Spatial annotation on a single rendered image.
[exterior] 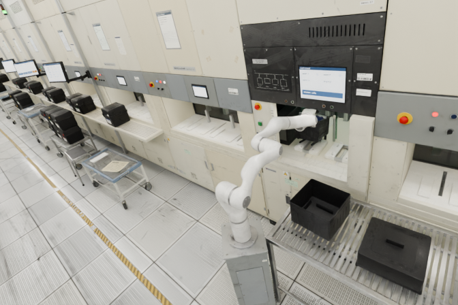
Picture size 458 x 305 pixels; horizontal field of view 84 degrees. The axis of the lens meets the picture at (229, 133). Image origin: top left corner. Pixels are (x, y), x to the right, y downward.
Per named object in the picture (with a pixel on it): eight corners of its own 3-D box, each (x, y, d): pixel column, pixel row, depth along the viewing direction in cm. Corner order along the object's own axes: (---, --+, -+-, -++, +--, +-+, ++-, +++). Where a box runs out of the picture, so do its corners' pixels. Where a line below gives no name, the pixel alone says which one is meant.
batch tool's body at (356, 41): (266, 226, 265) (234, 27, 172) (308, 173, 323) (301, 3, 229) (357, 272, 209) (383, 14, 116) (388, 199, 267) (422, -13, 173)
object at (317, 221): (311, 196, 188) (311, 178, 180) (349, 213, 169) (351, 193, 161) (289, 220, 173) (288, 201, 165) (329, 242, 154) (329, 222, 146)
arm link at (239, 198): (225, 205, 156) (245, 216, 146) (217, 195, 149) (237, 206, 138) (267, 144, 176) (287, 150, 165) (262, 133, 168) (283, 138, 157)
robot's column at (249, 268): (242, 322, 193) (223, 259, 157) (238, 285, 218) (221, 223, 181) (279, 315, 193) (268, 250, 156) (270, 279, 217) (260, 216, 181)
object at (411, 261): (354, 264, 140) (356, 249, 133) (369, 226, 158) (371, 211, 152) (421, 295, 121) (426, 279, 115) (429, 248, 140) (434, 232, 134)
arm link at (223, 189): (238, 227, 153) (232, 197, 141) (217, 214, 165) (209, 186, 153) (251, 214, 160) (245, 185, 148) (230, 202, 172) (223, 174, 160)
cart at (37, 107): (37, 143, 578) (16, 109, 538) (58, 133, 606) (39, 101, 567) (48, 151, 527) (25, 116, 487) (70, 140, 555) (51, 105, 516)
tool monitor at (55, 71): (52, 89, 366) (39, 64, 349) (86, 77, 397) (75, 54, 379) (62, 92, 340) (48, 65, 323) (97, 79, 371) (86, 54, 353)
